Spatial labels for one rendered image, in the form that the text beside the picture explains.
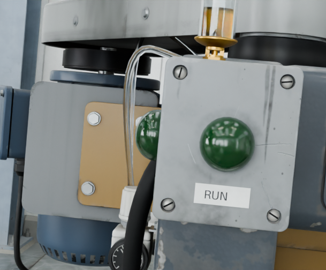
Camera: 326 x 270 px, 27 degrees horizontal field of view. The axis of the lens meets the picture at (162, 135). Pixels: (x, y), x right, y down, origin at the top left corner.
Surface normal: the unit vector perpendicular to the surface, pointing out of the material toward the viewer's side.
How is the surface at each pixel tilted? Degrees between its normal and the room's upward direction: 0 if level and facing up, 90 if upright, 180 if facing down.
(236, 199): 90
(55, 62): 90
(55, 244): 94
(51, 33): 90
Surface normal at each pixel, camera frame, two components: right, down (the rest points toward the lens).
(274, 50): -0.34, 0.02
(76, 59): -0.59, -0.01
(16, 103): 0.36, 0.08
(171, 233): -0.08, 0.04
